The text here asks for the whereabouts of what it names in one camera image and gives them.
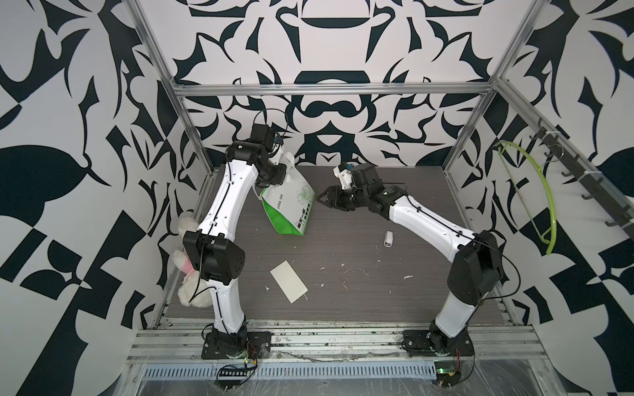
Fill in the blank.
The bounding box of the cream paper receipt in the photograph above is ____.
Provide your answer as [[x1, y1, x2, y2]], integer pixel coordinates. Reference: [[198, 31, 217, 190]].
[[270, 261, 308, 304]]

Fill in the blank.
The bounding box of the white green paper bag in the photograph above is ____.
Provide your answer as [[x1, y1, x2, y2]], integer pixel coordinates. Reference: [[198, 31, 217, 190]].
[[259, 153, 315, 236]]

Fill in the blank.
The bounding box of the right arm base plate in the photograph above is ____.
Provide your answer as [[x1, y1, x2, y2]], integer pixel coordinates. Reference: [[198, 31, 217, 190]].
[[401, 329, 475, 357]]

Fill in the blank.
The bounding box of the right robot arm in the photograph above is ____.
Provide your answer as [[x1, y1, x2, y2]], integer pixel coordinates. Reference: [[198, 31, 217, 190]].
[[317, 163, 505, 353]]

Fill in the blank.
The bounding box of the small white stapler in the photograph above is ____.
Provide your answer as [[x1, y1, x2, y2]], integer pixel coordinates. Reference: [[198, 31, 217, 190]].
[[383, 230, 394, 248]]

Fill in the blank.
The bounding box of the black hook rail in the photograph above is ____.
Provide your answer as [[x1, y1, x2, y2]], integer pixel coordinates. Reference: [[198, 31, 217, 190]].
[[531, 118, 633, 240]]

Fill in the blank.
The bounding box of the white plush bunny pink shirt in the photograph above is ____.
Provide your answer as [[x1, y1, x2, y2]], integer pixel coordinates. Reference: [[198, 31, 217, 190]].
[[171, 244, 213, 309]]

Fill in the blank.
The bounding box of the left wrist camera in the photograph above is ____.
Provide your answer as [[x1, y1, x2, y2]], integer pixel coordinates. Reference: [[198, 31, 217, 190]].
[[248, 124, 283, 153]]

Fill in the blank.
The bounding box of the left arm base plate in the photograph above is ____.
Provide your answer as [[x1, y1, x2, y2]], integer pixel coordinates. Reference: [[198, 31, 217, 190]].
[[201, 329, 272, 360]]

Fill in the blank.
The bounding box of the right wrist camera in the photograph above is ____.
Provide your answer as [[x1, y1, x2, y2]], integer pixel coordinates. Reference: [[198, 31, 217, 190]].
[[333, 163, 354, 191]]

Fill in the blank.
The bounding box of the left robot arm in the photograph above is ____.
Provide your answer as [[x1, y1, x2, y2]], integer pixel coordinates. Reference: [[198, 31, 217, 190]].
[[183, 141, 287, 346]]

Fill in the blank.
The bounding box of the green tube on wall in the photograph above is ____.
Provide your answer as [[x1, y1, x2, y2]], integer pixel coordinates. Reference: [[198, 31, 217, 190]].
[[495, 140, 558, 256]]

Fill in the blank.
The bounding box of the aluminium frame crossbar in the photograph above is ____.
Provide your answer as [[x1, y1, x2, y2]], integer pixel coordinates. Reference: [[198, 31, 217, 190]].
[[173, 82, 491, 97]]

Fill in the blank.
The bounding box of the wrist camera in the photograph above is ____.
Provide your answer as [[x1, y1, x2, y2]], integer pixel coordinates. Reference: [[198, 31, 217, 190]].
[[248, 124, 283, 153], [333, 163, 354, 191]]

